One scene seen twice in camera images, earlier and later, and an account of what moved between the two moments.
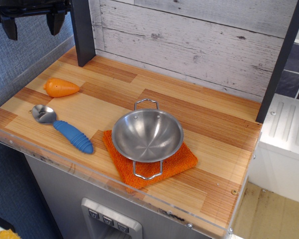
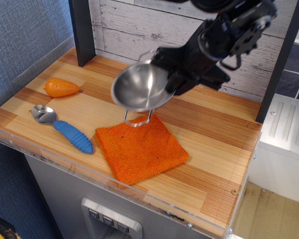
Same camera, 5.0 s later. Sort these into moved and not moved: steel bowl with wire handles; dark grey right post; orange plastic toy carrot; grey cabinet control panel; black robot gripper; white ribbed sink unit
Moved: steel bowl with wire handles; black robot gripper
Not moved: white ribbed sink unit; dark grey right post; grey cabinet control panel; orange plastic toy carrot
